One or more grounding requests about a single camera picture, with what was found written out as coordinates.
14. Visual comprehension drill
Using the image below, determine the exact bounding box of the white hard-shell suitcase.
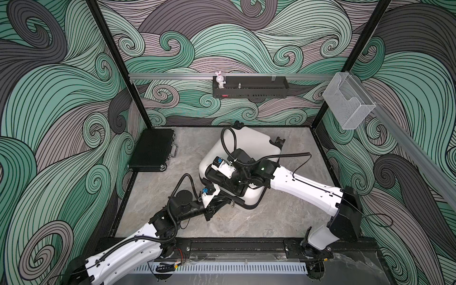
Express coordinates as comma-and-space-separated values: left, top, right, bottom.
199, 122, 285, 210

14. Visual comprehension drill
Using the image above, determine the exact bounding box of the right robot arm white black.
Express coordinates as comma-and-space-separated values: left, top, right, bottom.
198, 127, 394, 259

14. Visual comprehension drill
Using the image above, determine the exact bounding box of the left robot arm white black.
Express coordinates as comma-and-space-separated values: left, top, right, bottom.
60, 173, 231, 285

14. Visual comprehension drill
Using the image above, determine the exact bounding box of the black briefcase case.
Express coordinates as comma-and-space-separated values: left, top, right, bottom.
128, 128, 178, 172

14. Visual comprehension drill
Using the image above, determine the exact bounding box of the white bunny figurine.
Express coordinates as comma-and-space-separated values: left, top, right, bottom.
216, 71, 226, 89

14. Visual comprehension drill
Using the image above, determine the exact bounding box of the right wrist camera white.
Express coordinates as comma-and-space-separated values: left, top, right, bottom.
211, 157, 236, 179

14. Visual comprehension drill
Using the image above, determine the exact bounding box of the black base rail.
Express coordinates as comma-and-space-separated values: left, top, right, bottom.
171, 237, 379, 260

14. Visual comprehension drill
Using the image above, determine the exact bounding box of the white slotted cable duct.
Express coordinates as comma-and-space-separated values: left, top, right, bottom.
131, 261, 309, 276

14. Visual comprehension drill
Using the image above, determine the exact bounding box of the black wall shelf tray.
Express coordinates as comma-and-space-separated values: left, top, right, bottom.
212, 76, 290, 100

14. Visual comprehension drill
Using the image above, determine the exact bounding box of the clear acrylic wall holder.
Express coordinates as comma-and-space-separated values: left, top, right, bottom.
323, 72, 376, 130

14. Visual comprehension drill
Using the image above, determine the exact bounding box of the back aluminium wall rail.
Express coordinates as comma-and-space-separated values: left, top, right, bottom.
129, 72, 337, 82

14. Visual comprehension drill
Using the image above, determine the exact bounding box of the aluminium wall rail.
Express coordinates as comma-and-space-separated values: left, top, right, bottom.
129, 72, 337, 82
356, 77, 456, 205

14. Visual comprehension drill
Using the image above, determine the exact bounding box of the right aluminium wall rail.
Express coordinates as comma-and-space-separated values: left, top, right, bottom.
356, 77, 456, 205

